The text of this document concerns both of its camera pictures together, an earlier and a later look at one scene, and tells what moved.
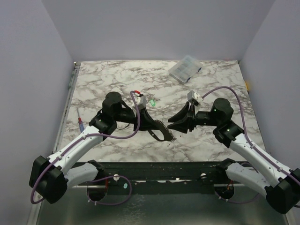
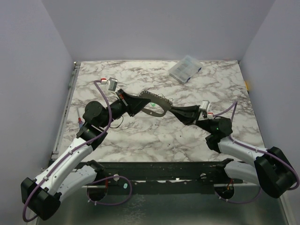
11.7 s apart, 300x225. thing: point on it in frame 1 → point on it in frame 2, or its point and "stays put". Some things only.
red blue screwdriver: (80, 123) stays put
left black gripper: (146, 120) → (131, 104)
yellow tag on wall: (246, 86) stays put
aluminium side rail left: (77, 65) stays put
